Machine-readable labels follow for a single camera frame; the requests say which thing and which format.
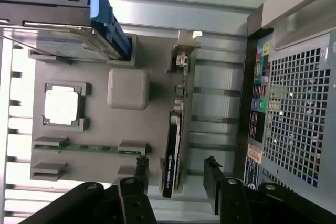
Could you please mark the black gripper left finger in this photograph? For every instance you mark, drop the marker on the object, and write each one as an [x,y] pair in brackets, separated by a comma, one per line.
[136,203]

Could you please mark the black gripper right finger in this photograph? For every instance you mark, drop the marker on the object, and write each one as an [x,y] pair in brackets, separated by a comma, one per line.
[233,203]

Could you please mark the green RAM stick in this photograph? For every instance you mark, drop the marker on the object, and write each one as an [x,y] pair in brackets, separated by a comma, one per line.
[89,147]

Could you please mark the grey plastic parts rack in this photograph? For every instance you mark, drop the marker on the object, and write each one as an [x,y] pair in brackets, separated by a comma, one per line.
[131,129]

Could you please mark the black open PC case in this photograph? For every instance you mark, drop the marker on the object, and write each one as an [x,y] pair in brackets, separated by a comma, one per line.
[296,103]

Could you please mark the silver CPU chip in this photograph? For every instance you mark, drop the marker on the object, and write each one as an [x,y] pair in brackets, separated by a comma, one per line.
[61,104]

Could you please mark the hard disk with blue carrier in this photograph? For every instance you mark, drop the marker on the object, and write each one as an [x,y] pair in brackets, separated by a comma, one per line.
[65,43]

